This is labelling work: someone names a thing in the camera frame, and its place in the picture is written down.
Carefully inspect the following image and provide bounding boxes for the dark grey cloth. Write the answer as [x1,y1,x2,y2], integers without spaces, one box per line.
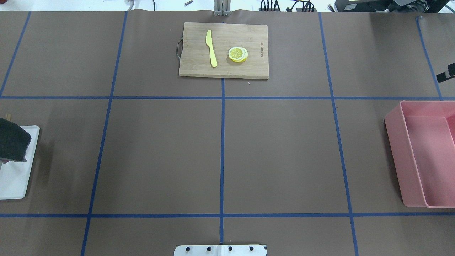
[0,118,32,164]

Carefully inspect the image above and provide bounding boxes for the bamboo cutting board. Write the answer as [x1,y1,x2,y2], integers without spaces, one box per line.
[178,22,269,80]

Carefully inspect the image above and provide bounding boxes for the yellow plastic knife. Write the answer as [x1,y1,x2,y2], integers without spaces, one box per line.
[205,29,218,68]

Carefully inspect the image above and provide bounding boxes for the pink plastic bin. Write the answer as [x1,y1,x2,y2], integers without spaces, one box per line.
[385,101,455,208]

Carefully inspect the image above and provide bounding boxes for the white rack base tray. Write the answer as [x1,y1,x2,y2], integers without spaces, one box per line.
[0,125,40,200]

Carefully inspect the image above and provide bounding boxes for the aluminium frame post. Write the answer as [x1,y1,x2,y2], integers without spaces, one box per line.
[213,0,232,16]

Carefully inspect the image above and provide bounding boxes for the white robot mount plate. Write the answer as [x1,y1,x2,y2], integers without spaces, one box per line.
[173,244,268,256]

